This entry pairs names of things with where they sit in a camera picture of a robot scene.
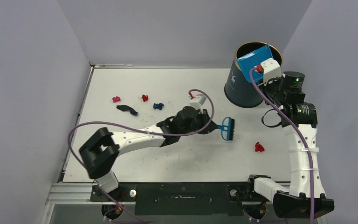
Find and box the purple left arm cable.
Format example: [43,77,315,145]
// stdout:
[68,89,215,224]

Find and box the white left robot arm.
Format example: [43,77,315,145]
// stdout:
[79,106,218,201]

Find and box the small pink paper scrap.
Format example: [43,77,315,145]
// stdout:
[112,96,121,103]

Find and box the red paper scrap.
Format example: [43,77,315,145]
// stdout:
[255,142,265,152]
[141,94,149,102]

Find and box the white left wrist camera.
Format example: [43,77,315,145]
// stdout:
[189,94,207,113]

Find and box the black paper scrap left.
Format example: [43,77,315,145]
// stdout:
[116,105,138,116]

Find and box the aluminium rail frame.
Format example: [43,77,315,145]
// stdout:
[47,182,265,205]

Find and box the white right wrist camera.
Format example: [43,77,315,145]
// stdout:
[256,58,282,85]

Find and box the dark blue gold-rimmed bin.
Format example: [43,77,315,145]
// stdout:
[224,42,282,108]

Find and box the red paper scrap right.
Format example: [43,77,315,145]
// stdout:
[255,142,265,152]

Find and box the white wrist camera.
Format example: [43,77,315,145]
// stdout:
[256,58,282,85]
[189,94,207,113]

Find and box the blue hand brush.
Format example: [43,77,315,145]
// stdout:
[218,117,235,141]

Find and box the dark blue paper scrap centre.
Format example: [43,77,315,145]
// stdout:
[153,103,164,110]

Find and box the blue plastic dustpan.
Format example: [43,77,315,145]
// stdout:
[236,43,273,83]

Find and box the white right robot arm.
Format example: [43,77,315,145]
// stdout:
[245,68,335,223]

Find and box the red paper scrap left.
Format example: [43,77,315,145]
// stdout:
[141,94,149,102]

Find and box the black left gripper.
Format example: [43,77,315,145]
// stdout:
[180,109,218,136]

